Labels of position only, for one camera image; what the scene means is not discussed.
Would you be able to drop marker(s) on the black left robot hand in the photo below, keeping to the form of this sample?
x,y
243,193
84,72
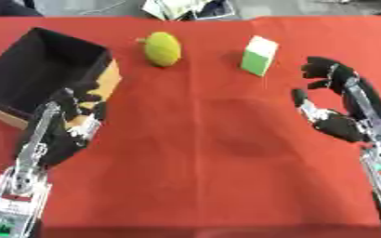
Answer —
x,y
58,139

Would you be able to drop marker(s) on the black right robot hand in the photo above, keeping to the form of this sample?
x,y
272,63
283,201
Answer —
x,y
343,124

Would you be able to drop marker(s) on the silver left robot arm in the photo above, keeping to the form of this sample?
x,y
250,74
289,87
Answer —
x,y
15,201

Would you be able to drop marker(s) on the cardboard box with black inside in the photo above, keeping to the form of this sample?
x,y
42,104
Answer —
x,y
42,71

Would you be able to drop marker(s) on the green and white block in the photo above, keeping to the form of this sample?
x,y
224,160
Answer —
x,y
259,55

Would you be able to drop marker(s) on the yellow-green toy fruit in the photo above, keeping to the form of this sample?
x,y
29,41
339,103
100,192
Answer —
x,y
162,49

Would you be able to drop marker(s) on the person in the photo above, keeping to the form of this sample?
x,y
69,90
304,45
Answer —
x,y
12,7

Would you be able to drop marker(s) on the white bag with papers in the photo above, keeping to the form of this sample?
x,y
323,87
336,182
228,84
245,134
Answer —
x,y
185,7

